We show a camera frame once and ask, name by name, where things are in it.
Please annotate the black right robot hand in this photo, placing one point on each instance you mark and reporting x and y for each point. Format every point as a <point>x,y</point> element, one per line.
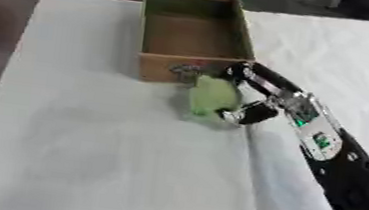
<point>267,82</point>

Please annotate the light green soft toy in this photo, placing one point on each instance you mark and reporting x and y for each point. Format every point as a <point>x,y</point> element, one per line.
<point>214,97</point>

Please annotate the silver and black right robot arm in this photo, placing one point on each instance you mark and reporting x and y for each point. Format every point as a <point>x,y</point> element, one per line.
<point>341,153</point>

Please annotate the tan cardboard box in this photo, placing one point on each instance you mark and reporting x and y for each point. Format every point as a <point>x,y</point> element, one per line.
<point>194,31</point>

